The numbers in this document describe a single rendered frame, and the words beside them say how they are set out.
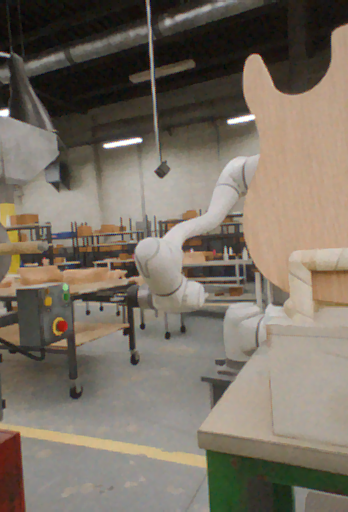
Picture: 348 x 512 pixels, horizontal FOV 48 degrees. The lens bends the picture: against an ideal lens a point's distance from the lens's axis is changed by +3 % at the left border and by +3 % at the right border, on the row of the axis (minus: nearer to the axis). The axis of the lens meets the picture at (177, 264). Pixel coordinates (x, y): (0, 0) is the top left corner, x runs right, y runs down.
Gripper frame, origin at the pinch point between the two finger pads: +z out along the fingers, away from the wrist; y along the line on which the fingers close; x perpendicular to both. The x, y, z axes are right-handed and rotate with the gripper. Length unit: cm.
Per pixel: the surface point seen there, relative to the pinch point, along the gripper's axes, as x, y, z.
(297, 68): 318, 654, -8
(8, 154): 38, -46, -16
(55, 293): 2.1, -5.0, 11.1
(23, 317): -4.8, -12.6, 18.3
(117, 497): -107, 49, 28
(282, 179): 26, -46, -73
